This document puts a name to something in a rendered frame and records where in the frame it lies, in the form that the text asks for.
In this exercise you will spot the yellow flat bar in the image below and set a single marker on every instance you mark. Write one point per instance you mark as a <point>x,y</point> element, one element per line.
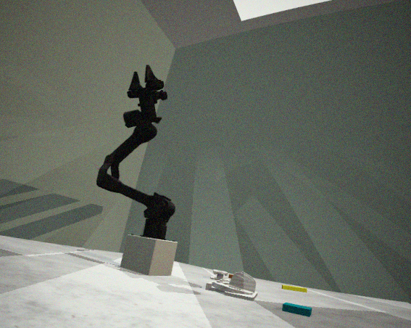
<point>286,287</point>

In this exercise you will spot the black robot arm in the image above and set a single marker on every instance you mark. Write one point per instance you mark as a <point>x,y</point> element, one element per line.
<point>159,208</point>

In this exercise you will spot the teal rectangular block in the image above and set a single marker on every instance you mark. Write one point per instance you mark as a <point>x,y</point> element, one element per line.
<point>297,309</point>

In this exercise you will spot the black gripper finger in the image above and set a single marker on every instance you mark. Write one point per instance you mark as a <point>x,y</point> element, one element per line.
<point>149,75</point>
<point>135,83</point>

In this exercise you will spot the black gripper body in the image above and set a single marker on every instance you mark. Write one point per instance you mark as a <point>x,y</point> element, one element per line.
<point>145,95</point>

